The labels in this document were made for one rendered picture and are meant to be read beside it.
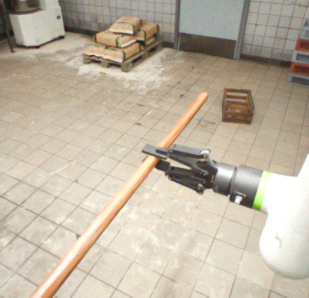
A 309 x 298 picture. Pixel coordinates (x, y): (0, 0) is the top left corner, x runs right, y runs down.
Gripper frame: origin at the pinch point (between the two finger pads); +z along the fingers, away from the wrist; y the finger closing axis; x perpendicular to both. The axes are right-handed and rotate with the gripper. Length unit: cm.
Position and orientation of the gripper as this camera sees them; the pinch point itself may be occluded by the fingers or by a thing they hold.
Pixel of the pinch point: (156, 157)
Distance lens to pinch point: 76.6
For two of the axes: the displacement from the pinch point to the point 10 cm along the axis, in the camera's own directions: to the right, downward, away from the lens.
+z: -8.9, -2.7, 3.7
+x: 4.6, -5.3, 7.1
